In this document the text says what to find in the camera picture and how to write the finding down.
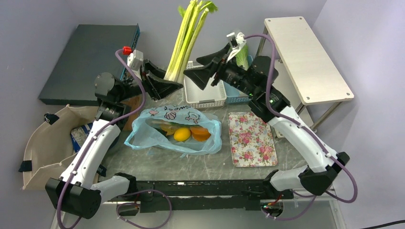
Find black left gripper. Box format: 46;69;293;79
117;59;183;103

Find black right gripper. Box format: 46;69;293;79
184;42;259;97

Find green napa cabbage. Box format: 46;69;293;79
229;44;249;70

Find green celery stalks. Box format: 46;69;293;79
164;0;218;83

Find light blue printed grocery bag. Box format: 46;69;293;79
124;105;222;157

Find beige canvas tote bag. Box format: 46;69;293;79
19;105;98;190

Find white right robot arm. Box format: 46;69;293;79
183;45;350;198

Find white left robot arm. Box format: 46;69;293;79
45;60;183;219

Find white perforated plastic basket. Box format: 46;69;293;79
183;76;227;109

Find wooden board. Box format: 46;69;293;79
122;95;143;131

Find blue perforated plastic basket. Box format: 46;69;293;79
224;54;257;104

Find brown potato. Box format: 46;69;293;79
160;124;179;136

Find yellow lemon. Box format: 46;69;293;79
173;127;191;142

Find dark grey flat equipment box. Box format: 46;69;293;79
38;24;140;106

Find orange pumpkin slice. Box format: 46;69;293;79
190;126;211;142

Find floral pattern tray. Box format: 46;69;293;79
229;112;278;167

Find white two-tier metal shelf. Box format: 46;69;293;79
264;16;354;130

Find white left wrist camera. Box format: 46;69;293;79
123;46;144;71

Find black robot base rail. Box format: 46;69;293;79
112;179;294;213

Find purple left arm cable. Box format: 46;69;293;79
56;49;173;229

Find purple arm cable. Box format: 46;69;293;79
242;33;358;221
56;49;173;229

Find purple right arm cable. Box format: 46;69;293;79
242;33;358;221

